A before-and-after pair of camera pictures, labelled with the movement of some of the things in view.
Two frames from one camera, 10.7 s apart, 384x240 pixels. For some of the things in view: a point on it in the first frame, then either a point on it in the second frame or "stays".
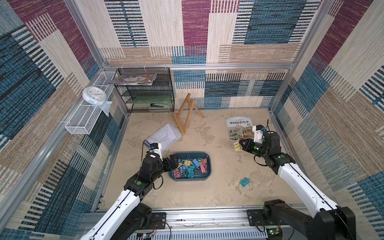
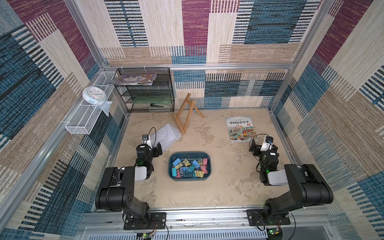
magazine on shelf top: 134,79 stays
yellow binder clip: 237,146 → 199,174
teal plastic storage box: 192,166 stays
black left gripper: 168,167 → 153,150
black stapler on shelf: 159,106 stays
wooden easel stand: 176,115 stays
